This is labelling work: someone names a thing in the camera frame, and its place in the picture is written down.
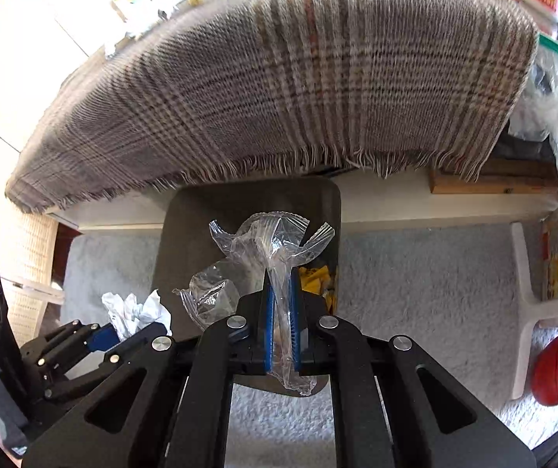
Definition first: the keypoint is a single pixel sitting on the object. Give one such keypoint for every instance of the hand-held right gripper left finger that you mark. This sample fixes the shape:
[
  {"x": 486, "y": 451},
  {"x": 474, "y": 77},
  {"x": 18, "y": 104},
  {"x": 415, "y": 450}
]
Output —
[{"x": 270, "y": 324}]

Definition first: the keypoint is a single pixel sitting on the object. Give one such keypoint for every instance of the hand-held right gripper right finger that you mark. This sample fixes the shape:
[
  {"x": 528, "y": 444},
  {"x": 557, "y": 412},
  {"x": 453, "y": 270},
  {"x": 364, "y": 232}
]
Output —
[{"x": 295, "y": 324}]

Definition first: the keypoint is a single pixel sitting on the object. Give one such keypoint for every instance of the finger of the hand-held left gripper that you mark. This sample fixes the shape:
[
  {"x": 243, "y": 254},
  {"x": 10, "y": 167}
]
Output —
[
  {"x": 89, "y": 373},
  {"x": 104, "y": 339}
]

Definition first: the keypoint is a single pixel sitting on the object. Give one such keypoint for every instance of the white paper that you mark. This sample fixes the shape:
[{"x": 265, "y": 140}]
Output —
[{"x": 128, "y": 312}]

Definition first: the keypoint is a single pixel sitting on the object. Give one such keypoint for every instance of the clear crinkled plastic wrapper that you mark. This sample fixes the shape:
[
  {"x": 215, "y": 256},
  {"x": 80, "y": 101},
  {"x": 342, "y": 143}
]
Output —
[
  {"x": 206, "y": 292},
  {"x": 269, "y": 239}
]

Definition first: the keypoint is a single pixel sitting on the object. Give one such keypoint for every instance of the grey trash bin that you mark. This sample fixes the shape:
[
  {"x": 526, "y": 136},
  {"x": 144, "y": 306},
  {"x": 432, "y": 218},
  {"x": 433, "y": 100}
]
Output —
[{"x": 201, "y": 219}]

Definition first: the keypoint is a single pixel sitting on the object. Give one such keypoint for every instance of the yellow snack wrapper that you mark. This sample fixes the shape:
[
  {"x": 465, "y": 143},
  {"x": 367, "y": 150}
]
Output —
[{"x": 315, "y": 280}]

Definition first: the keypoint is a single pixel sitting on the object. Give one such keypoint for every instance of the beige woven basket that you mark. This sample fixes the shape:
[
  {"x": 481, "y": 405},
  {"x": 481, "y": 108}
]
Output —
[{"x": 35, "y": 263}]

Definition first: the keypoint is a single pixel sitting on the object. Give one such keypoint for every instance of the grey fluffy rug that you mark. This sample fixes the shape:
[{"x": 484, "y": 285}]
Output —
[{"x": 430, "y": 282}]

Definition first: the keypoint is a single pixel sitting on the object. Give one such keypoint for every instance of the white low table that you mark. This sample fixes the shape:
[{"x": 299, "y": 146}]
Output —
[{"x": 381, "y": 207}]

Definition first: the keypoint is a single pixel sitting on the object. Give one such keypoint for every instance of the white plastic stand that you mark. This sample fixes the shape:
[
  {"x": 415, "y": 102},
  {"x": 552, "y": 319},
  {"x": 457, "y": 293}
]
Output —
[{"x": 522, "y": 302}]

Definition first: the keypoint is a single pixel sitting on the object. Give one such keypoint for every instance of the grey plaid fringed blanket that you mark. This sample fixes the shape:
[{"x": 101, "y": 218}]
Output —
[{"x": 279, "y": 83}]

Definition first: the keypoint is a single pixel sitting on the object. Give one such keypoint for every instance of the wooden board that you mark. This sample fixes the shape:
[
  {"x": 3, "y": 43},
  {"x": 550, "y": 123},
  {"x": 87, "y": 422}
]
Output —
[{"x": 493, "y": 183}]

